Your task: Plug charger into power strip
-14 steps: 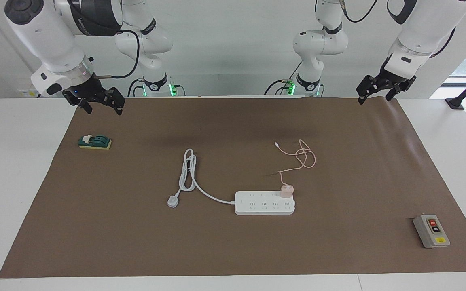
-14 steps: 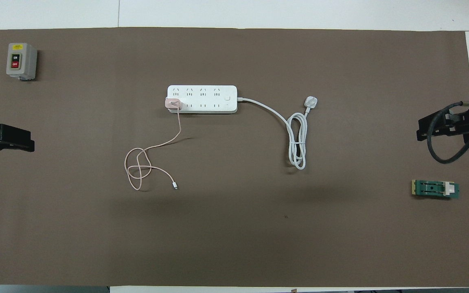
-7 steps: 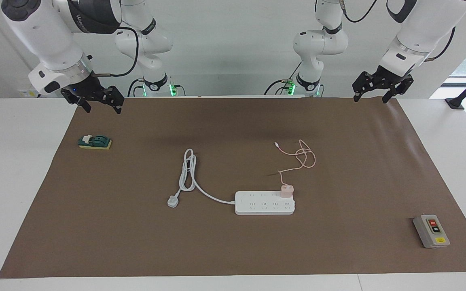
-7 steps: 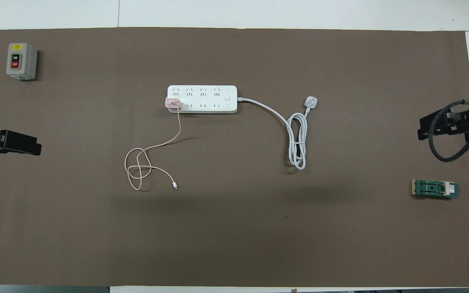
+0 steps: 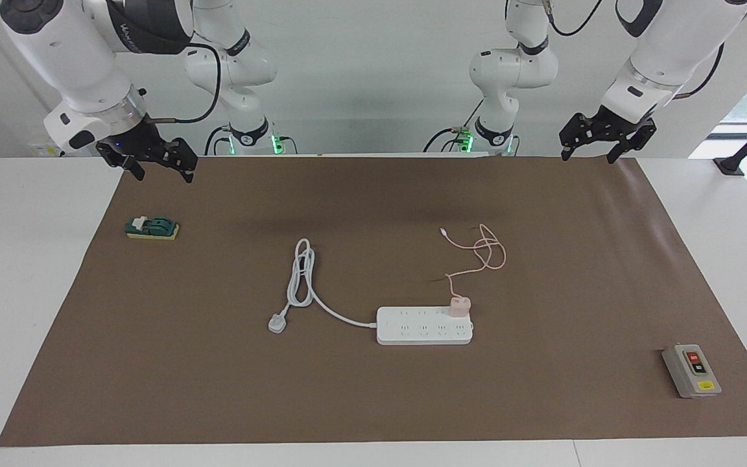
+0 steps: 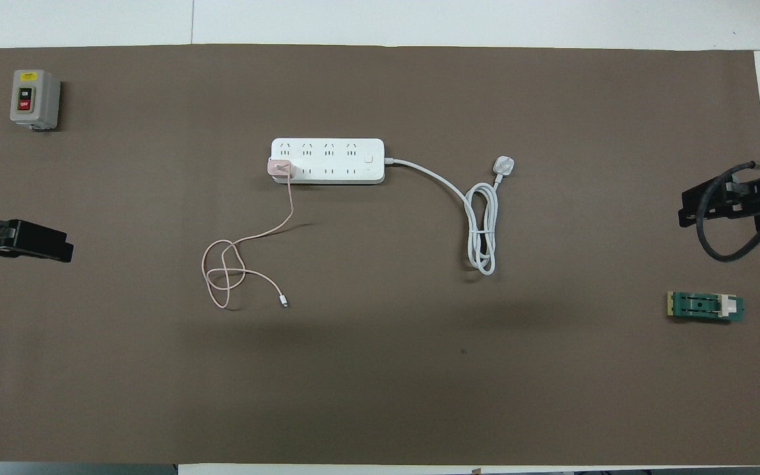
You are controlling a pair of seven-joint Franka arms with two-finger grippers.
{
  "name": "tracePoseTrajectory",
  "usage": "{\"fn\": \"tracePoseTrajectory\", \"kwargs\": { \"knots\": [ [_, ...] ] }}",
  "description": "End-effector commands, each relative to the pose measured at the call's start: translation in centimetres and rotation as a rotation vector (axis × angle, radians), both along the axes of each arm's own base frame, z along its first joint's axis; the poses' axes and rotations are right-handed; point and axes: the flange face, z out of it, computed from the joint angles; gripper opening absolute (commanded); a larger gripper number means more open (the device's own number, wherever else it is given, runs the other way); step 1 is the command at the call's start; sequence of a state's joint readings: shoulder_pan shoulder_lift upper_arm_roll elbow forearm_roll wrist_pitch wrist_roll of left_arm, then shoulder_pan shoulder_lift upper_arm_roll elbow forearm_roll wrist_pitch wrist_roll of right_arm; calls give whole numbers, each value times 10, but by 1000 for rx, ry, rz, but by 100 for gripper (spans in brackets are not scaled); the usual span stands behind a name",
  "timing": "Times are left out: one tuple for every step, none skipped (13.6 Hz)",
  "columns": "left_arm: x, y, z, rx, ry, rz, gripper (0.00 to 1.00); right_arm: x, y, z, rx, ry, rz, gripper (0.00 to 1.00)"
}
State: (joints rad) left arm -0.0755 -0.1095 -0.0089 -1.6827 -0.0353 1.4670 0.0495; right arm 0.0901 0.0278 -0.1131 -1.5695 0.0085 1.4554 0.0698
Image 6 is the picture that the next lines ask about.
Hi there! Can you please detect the brown table mat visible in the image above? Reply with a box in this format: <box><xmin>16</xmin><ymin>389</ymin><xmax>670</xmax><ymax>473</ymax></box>
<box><xmin>0</xmin><ymin>44</ymin><xmax>760</xmax><ymax>466</ymax></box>

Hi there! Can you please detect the white power strip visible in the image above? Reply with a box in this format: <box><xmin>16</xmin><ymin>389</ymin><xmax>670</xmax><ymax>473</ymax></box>
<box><xmin>270</xmin><ymin>137</ymin><xmax>386</xmax><ymax>185</ymax></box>

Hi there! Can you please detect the white power strip cord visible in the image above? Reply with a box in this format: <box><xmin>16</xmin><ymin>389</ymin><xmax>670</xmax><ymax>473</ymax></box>
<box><xmin>384</xmin><ymin>155</ymin><xmax>517</xmax><ymax>276</ymax></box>

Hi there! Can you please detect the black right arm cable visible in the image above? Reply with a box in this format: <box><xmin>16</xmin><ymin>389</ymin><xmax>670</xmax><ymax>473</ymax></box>
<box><xmin>695</xmin><ymin>161</ymin><xmax>760</xmax><ymax>263</ymax></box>

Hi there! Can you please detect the grey on-off switch box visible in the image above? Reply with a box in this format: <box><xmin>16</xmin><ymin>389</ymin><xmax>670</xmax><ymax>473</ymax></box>
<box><xmin>10</xmin><ymin>69</ymin><xmax>61</xmax><ymax>131</ymax></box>

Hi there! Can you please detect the pink charging cable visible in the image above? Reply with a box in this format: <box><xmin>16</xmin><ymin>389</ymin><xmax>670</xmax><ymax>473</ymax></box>
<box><xmin>200</xmin><ymin>173</ymin><xmax>296</xmax><ymax>310</ymax></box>

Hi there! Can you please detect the pink charger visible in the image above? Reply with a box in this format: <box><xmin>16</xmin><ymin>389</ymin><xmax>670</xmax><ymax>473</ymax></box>
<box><xmin>266</xmin><ymin>157</ymin><xmax>298</xmax><ymax>185</ymax></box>

